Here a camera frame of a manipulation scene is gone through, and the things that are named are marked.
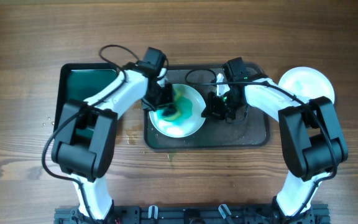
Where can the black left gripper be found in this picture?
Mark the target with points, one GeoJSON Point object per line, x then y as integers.
{"type": "Point", "coordinates": [162, 99]}

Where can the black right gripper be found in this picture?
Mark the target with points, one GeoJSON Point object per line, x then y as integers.
{"type": "Point", "coordinates": [216, 107]}

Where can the green yellow sponge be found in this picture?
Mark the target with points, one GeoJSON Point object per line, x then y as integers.
{"type": "Point", "coordinates": [172, 112]}

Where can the white plate back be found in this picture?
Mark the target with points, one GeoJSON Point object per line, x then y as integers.
{"type": "Point", "coordinates": [190, 105]}

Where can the white plate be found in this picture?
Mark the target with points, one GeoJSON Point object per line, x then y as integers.
{"type": "Point", "coordinates": [190, 105]}
{"type": "Point", "coordinates": [306, 81]}

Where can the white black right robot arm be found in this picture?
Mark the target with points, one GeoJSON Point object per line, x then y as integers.
{"type": "Point", "coordinates": [312, 140]}

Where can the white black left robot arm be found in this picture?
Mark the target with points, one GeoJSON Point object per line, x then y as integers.
{"type": "Point", "coordinates": [82, 143]}

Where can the grey serving tray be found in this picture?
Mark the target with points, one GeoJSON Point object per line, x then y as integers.
{"type": "Point", "coordinates": [253, 130]}

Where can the black water tray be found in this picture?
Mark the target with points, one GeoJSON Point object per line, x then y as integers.
{"type": "Point", "coordinates": [79, 81]}

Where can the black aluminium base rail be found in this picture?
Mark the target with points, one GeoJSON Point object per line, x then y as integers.
{"type": "Point", "coordinates": [253, 213]}

